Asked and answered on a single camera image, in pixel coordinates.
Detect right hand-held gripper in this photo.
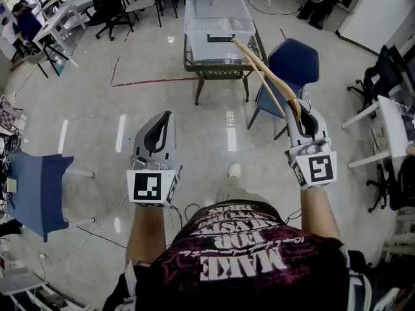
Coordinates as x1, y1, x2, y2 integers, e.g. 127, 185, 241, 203
285, 99, 338, 191

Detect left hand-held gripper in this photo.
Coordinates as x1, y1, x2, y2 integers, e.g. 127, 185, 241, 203
126, 110, 184, 209

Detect beige curved band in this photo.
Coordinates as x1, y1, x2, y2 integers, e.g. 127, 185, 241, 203
232, 38, 313, 130

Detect clear plastic storage box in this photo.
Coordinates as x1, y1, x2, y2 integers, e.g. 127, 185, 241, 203
184, 0, 258, 63

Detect person's left forearm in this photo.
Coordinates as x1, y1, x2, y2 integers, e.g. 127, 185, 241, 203
125, 202, 173, 267

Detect person's right forearm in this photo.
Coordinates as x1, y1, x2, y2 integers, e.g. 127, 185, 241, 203
300, 185, 344, 240

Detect navy chair with black legs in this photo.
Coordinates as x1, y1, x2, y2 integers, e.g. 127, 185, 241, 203
246, 38, 320, 141

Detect white table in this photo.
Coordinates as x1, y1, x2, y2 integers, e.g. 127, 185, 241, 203
340, 95, 415, 170

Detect person's khaki trouser leg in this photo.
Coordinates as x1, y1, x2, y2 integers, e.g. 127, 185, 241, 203
213, 174, 272, 209

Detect dark metal lattice table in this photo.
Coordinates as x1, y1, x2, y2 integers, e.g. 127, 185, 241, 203
182, 24, 270, 107

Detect black flat device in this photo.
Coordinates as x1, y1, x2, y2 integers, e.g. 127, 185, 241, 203
401, 113, 415, 143

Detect blue chair with white legs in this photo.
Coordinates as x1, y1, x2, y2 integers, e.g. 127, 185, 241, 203
6, 150, 97, 244

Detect grey padded chair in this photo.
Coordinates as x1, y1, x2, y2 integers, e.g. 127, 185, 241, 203
124, 0, 163, 29

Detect grey shell chair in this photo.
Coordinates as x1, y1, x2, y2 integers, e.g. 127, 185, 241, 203
22, 41, 79, 79

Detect checkered bag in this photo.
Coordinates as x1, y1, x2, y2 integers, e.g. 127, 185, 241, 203
0, 103, 21, 133

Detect person's dark printed shirt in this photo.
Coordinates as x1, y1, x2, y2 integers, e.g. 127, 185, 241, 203
102, 200, 374, 311

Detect white desk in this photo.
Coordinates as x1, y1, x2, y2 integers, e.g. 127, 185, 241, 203
32, 0, 95, 68

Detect white rack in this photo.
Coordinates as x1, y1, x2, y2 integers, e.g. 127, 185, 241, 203
0, 270, 95, 311

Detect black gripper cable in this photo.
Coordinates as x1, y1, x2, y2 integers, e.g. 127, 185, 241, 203
284, 207, 303, 225
167, 203, 197, 230

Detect black floor cable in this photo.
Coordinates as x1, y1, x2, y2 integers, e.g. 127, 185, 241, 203
247, 0, 303, 16
77, 224, 128, 249

